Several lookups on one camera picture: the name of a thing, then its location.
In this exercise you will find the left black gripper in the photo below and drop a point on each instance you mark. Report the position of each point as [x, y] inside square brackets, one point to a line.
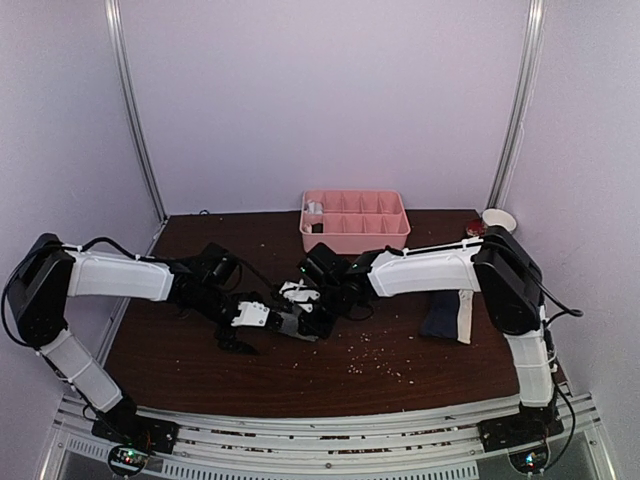
[227, 340]

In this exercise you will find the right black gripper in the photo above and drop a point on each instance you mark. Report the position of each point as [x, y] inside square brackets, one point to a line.
[319, 328]

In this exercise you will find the grey boxer briefs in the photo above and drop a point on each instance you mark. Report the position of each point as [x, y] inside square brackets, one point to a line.
[288, 324]

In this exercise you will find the navy and cream underwear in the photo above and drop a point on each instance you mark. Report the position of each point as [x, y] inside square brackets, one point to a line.
[449, 316]

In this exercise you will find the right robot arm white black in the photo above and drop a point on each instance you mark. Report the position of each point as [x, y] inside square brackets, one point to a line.
[493, 265]

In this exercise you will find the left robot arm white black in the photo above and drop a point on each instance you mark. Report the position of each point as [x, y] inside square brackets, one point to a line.
[34, 304]

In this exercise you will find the pink divided organizer box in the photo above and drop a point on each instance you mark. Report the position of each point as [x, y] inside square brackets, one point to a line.
[355, 221]

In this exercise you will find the white rolled item in box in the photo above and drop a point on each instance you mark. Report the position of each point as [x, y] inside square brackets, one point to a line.
[313, 207]

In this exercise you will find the red patterned saucer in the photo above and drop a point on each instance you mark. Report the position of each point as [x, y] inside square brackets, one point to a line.
[476, 228]

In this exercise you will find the left round controller board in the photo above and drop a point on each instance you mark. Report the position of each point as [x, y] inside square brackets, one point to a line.
[126, 460]

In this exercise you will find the round controller board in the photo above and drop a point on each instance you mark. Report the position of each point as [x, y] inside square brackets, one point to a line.
[126, 460]
[530, 461]

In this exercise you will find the white ceramic bowl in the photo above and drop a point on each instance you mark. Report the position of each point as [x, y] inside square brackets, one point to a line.
[496, 217]

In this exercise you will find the right round controller board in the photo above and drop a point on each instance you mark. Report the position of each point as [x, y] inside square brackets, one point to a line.
[530, 461]

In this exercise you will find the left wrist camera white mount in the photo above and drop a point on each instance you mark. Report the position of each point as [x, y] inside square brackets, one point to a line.
[251, 314]

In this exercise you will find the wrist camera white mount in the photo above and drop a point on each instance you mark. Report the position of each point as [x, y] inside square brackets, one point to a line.
[251, 314]
[300, 294]

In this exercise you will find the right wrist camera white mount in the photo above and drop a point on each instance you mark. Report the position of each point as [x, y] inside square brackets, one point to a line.
[300, 294]

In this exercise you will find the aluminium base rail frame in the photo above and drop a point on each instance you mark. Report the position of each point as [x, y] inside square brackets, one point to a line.
[441, 443]

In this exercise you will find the right aluminium corner post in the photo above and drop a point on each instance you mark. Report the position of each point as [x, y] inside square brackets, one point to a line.
[514, 135]

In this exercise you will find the aluminium corner post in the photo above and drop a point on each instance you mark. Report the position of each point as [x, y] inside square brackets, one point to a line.
[514, 135]
[117, 37]

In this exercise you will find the left aluminium corner post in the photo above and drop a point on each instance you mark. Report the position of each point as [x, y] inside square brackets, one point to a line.
[117, 37]

